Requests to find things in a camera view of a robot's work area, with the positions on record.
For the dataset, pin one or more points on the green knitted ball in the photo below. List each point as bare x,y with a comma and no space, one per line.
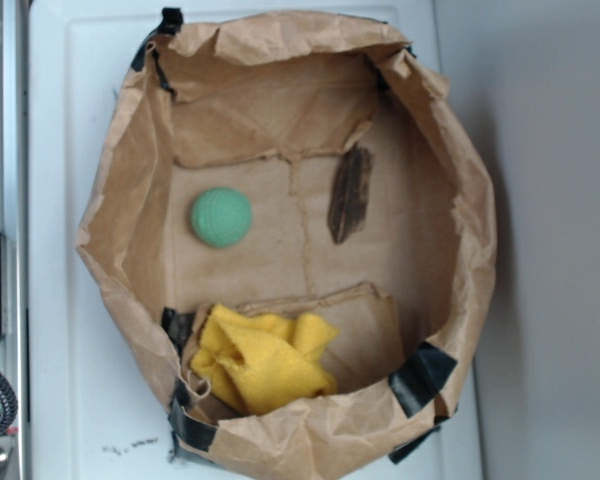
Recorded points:
221,217

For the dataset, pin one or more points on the brown paper bag bin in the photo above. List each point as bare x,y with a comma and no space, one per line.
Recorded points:
268,105

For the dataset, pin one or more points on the dark wood bark piece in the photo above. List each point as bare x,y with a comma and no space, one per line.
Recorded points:
350,194

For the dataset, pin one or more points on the yellow cloth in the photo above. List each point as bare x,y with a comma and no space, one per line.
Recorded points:
258,364

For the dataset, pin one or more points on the aluminium rail frame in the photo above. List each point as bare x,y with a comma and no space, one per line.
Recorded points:
15,449

